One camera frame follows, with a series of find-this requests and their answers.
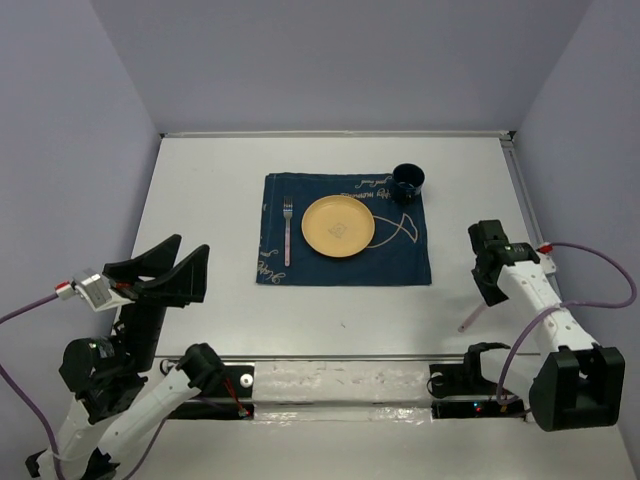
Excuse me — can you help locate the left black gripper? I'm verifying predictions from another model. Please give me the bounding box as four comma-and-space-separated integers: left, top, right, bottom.
106, 231, 214, 370

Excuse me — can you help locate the pink handled knife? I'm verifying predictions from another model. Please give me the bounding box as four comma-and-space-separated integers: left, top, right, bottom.
457, 304, 487, 333

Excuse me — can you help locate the blue fish placemat cloth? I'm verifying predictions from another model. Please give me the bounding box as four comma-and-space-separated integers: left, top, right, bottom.
256, 173, 432, 287

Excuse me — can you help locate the dark blue cup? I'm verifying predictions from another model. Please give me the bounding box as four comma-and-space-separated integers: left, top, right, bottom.
390, 163, 425, 205

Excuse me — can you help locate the pink handled fork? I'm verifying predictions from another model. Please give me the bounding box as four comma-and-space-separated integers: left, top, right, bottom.
283, 196, 293, 267

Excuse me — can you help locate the yellow plate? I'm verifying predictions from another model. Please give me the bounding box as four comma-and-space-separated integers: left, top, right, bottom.
301, 195, 375, 258

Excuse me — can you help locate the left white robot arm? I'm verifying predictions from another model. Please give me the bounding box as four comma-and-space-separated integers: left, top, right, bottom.
25, 234, 226, 479

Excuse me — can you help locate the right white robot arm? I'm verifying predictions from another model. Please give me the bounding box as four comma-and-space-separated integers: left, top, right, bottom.
460, 220, 638, 432

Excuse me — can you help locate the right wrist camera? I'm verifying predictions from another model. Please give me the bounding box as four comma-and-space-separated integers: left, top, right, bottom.
536, 242, 557, 277

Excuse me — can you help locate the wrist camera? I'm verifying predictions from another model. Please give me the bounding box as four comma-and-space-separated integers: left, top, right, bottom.
55, 269, 133, 312
536, 242, 557, 277

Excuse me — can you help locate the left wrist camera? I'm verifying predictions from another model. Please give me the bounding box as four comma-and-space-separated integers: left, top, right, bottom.
55, 269, 133, 312

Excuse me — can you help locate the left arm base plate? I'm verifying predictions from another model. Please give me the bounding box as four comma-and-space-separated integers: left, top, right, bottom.
168, 362, 255, 421

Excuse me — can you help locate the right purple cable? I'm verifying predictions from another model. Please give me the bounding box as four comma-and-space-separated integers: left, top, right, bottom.
497, 241, 639, 409

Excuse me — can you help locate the purple cable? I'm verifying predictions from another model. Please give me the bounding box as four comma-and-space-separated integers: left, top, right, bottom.
497, 241, 639, 409
0, 289, 176, 480

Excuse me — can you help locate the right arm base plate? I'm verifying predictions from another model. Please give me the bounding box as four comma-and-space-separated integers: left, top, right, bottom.
426, 342, 529, 420

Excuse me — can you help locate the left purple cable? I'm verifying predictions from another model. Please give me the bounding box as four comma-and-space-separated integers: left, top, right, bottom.
0, 289, 176, 480

